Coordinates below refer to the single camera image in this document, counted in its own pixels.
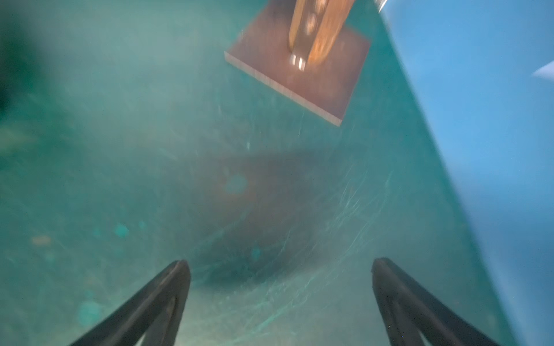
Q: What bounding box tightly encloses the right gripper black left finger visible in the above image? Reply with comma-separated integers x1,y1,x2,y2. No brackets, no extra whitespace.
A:
72,260,191,346

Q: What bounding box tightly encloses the pink artificial blossom tree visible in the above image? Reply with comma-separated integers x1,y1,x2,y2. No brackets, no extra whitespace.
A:
224,0,370,125

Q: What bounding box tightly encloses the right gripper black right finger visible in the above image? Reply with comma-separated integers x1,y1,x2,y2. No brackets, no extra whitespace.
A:
372,257,497,346

